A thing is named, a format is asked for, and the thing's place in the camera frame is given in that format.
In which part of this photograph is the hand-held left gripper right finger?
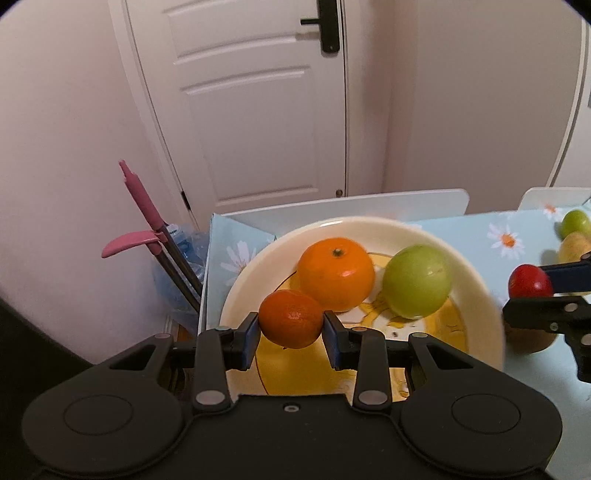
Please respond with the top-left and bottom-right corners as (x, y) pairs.
(322, 310), (485, 414)

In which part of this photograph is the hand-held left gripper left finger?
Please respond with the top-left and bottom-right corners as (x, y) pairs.
(95, 311), (260, 414)

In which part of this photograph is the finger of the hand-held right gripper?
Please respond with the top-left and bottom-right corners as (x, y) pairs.
(538, 252), (591, 296)
(502, 295), (591, 384)

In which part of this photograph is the pale yellow fruit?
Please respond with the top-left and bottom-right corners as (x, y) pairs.
(558, 232), (591, 265)

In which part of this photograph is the brown kiwi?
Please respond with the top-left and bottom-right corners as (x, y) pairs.
(503, 323), (560, 355)

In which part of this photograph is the small red fruit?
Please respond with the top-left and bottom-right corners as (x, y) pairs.
(508, 264), (554, 300)

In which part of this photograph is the small mandarin orange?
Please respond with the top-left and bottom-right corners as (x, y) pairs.
(259, 290), (324, 350)

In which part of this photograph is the small green apple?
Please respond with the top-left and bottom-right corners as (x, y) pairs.
(560, 209), (591, 241)

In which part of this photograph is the cream bowl with yellow print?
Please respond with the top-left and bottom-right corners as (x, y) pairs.
(218, 216), (505, 396)

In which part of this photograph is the white chair back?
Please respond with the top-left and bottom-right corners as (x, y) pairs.
(519, 186), (591, 214)
(211, 188), (470, 234)

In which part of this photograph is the blue plastic bag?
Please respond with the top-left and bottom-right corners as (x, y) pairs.
(151, 223), (213, 326)

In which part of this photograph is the large green apple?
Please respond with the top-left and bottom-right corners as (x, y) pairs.
(383, 244), (452, 320)

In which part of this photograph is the blue daisy tablecloth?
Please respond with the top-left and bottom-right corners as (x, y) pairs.
(198, 209), (591, 480)

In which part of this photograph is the white panelled door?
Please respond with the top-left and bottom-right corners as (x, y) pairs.
(121, 0), (348, 216)

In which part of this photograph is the pink-handled dustpan stick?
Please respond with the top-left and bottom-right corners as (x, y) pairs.
(101, 230), (202, 315)

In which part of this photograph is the white door frame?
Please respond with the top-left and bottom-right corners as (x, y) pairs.
(546, 0), (591, 188)

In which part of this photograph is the black door lock handle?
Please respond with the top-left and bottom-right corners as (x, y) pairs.
(300, 0), (343, 54)

